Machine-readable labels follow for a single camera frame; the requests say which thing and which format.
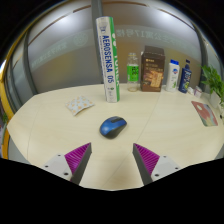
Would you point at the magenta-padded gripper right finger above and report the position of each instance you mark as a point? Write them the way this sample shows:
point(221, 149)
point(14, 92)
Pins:
point(148, 159)

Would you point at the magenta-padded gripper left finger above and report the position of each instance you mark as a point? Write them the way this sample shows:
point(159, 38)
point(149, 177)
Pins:
point(76, 158)

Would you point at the blue and black computer mouse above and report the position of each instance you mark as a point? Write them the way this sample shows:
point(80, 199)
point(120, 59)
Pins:
point(112, 127)

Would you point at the pastel patterned mouse pad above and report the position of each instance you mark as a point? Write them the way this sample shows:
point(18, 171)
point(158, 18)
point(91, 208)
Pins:
point(205, 114)

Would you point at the floral tissue packet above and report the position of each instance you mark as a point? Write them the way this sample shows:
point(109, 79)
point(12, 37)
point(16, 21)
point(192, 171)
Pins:
point(79, 105)

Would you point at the small crumpled white wrapper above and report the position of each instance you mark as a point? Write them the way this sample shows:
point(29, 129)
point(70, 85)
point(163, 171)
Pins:
point(191, 91)

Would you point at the small pink round jar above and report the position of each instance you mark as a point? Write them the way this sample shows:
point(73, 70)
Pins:
point(198, 91)

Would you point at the white bottle with blue cap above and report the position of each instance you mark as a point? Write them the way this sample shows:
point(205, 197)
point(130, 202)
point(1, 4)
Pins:
point(172, 76)

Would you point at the clear bottle with green label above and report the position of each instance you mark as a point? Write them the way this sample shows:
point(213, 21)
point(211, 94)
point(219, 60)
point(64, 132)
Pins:
point(132, 73)

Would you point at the brown cardboard box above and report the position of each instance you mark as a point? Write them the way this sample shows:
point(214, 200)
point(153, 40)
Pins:
point(152, 71)

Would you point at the dark blue pump bottle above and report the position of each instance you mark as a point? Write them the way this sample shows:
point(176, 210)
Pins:
point(185, 78)

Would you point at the green potted plant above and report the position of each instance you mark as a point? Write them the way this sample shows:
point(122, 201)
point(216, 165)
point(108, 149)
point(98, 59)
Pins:
point(213, 80)

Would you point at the white green shuttlecock tube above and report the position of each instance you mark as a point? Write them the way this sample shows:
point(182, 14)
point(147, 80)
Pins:
point(108, 60)

